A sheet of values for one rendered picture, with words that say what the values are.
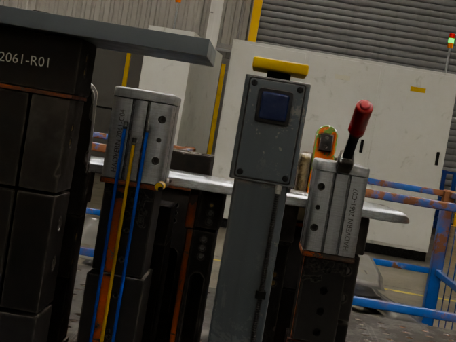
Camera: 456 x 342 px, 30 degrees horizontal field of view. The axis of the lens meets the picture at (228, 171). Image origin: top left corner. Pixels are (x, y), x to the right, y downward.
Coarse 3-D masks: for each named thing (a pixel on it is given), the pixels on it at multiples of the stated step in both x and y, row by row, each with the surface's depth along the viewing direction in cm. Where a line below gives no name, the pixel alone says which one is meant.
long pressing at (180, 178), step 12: (96, 168) 118; (180, 180) 118; (192, 180) 118; (204, 180) 118; (216, 180) 125; (228, 180) 130; (216, 192) 118; (228, 192) 118; (288, 192) 126; (300, 192) 130; (288, 204) 118; (300, 204) 118; (372, 204) 129; (372, 216) 117; (384, 216) 117; (396, 216) 118
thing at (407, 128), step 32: (320, 64) 896; (352, 64) 895; (384, 64) 894; (224, 96) 904; (320, 96) 898; (352, 96) 896; (384, 96) 895; (416, 96) 893; (448, 96) 891; (224, 128) 904; (384, 128) 896; (416, 128) 894; (448, 128) 893; (224, 160) 906; (384, 160) 898; (416, 160) 896; (416, 192) 897; (224, 224) 912; (384, 224) 901; (416, 224) 899; (416, 256) 904
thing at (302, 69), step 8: (256, 56) 90; (256, 64) 90; (264, 64) 90; (272, 64) 90; (280, 64) 90; (288, 64) 90; (296, 64) 90; (304, 64) 90; (264, 72) 95; (272, 72) 92; (280, 72) 91; (288, 72) 90; (296, 72) 90; (304, 72) 90; (288, 80) 92
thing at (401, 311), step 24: (384, 192) 295; (432, 192) 410; (360, 264) 363; (384, 264) 412; (408, 264) 412; (432, 264) 409; (360, 288) 367; (432, 288) 409; (360, 312) 336; (384, 312) 322; (408, 312) 297; (432, 312) 296
